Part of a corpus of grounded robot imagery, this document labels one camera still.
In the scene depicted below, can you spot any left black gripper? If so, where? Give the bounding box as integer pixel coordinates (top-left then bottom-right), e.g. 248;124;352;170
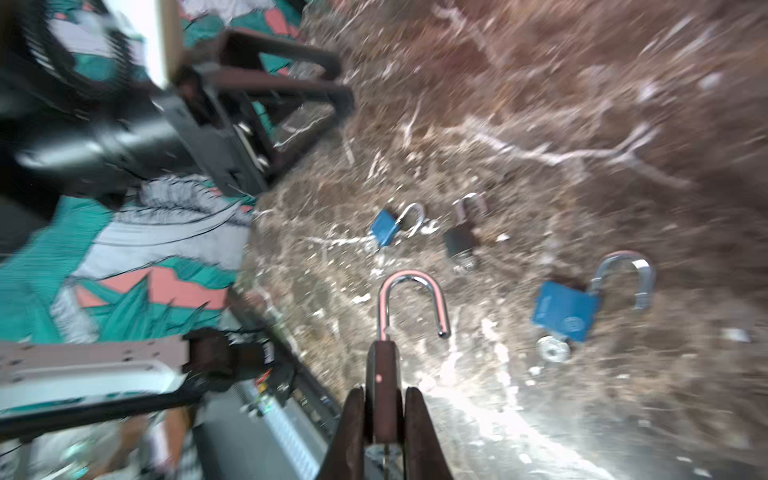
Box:
1;29;354;198

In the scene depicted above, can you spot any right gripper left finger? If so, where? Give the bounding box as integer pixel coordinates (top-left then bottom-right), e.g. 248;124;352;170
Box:
316;387;366;480

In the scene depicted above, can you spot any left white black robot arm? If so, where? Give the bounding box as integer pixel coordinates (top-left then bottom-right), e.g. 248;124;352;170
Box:
1;30;354;440

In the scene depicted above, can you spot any black padlock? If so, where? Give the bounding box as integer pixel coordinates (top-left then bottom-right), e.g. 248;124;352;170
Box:
366;269;451;467
443;192;489;274

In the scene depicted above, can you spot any blue padlock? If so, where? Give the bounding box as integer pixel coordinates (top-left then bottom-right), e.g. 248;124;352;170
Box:
532;250;656;363
370;202;426;247

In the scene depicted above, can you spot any white slotted cable duct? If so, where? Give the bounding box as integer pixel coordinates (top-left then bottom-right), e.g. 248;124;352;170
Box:
244;382;328;479

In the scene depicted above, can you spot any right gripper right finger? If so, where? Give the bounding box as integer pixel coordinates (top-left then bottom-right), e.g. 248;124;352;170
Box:
404;387;453;480

